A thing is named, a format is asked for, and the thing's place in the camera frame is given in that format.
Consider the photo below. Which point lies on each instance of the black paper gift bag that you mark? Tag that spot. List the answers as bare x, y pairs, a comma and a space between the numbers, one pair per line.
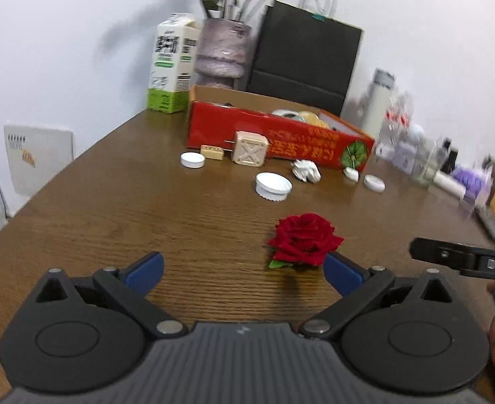
304, 55

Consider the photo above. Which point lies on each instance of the red orange cardboard box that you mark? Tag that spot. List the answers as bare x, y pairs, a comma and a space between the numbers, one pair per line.
294, 131

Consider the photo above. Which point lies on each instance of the purple item on table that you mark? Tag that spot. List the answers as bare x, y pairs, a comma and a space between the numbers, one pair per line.
474, 180

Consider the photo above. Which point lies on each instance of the small white round cap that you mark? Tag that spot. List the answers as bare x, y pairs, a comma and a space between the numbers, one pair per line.
192, 160

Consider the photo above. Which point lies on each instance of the clear plastic water bottle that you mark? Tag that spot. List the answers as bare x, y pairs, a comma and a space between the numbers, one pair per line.
397, 119

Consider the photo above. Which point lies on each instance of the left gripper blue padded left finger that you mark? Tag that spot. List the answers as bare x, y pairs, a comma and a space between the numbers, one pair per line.
143, 275

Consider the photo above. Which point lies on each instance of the white green milk carton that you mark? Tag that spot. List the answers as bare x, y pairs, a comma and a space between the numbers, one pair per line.
172, 63

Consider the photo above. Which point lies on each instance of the mauve ceramic vase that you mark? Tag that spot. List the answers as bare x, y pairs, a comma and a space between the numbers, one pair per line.
222, 52

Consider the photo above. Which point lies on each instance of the clear glass cup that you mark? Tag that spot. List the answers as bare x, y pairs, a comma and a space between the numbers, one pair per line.
430, 157

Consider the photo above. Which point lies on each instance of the small white oval cap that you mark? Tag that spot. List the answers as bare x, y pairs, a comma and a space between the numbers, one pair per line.
351, 174

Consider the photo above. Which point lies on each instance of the red rose flower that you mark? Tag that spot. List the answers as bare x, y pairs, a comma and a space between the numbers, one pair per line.
303, 240

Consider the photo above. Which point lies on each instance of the white ridged jar lid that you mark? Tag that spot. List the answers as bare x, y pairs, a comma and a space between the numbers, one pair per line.
272, 187

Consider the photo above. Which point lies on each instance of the white plush toy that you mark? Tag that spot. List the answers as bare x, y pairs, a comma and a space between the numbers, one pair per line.
414, 134

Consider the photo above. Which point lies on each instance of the small beige rectangular block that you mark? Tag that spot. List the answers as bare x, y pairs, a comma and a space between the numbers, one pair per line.
212, 152

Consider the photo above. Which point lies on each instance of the crumpled white tissue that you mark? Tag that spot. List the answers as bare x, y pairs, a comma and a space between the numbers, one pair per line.
306, 171

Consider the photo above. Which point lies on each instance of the white thermos bottle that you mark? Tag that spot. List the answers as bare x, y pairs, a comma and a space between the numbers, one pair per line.
377, 101

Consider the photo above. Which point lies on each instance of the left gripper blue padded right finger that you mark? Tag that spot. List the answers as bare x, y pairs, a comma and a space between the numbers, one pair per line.
343, 275

